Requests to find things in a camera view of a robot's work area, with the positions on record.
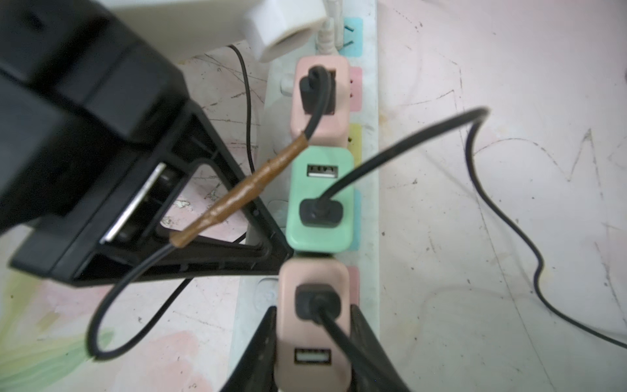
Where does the white plug in strip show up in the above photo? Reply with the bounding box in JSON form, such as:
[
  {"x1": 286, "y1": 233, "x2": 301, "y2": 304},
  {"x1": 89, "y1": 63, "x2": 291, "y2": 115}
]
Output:
[{"x1": 315, "y1": 0, "x2": 345, "y2": 56}]

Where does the floral pink table mat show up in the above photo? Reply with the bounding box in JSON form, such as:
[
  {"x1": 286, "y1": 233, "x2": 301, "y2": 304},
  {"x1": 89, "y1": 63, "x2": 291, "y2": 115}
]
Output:
[{"x1": 1, "y1": 1, "x2": 626, "y2": 391}]

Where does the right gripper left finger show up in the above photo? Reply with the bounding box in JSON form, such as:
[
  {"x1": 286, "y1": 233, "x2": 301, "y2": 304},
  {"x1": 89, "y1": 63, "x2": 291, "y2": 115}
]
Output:
[{"x1": 221, "y1": 306, "x2": 277, "y2": 392}]

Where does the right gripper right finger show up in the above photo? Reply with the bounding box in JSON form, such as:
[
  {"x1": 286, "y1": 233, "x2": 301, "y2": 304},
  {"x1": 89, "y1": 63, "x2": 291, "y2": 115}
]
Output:
[{"x1": 349, "y1": 304, "x2": 407, "y2": 391}]

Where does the white cylindrical adapter plug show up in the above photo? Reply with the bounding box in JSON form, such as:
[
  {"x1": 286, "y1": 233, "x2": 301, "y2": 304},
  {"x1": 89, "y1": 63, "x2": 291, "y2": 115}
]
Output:
[{"x1": 243, "y1": 0, "x2": 328, "y2": 63}]

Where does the pink USB charger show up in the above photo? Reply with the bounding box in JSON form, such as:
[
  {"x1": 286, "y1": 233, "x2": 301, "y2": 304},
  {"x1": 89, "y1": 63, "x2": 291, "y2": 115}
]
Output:
[
  {"x1": 274, "y1": 257, "x2": 352, "y2": 391},
  {"x1": 290, "y1": 56, "x2": 350, "y2": 148}
]

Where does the black cable of orange fan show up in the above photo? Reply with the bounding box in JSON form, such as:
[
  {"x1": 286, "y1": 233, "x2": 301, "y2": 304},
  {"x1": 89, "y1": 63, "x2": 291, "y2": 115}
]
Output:
[{"x1": 298, "y1": 106, "x2": 627, "y2": 351}]

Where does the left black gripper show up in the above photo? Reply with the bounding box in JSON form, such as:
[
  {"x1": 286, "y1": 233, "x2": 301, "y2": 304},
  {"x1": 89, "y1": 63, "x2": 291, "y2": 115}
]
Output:
[{"x1": 0, "y1": 0, "x2": 295, "y2": 287}]

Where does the white power strip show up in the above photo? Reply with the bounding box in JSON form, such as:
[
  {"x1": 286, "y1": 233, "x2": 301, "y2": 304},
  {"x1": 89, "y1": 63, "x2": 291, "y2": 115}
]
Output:
[{"x1": 225, "y1": 1, "x2": 388, "y2": 391}]

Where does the black cable of navy fan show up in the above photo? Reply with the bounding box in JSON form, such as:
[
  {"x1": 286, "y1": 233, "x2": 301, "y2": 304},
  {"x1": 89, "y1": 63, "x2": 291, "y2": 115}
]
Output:
[{"x1": 85, "y1": 64, "x2": 334, "y2": 362}]

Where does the green USB charger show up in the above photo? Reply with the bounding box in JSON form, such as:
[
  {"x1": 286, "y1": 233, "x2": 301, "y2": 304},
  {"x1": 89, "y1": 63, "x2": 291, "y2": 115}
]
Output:
[{"x1": 286, "y1": 146, "x2": 354, "y2": 254}]

